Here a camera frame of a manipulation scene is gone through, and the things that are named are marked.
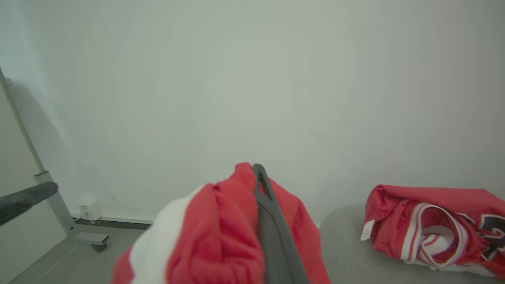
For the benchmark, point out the grey metal partition frame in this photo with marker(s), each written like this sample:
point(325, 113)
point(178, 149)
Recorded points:
point(59, 209)

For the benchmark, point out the white wall socket box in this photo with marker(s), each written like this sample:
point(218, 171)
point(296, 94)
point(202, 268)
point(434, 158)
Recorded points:
point(90, 209)

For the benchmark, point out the beige partition panel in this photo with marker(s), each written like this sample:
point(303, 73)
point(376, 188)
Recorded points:
point(15, 150)

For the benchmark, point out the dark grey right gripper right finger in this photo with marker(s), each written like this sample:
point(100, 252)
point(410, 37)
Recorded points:
point(276, 236)

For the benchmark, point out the red and white fleece garment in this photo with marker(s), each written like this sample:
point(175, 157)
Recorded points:
point(217, 236)

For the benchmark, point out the red shiny sports jersey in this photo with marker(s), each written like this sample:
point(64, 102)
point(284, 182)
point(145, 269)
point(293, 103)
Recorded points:
point(434, 197)

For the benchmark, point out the white and black baseboard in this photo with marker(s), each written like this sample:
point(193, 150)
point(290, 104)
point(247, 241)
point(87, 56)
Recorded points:
point(126, 222)

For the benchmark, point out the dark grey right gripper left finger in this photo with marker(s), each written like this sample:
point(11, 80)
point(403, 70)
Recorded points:
point(27, 199)

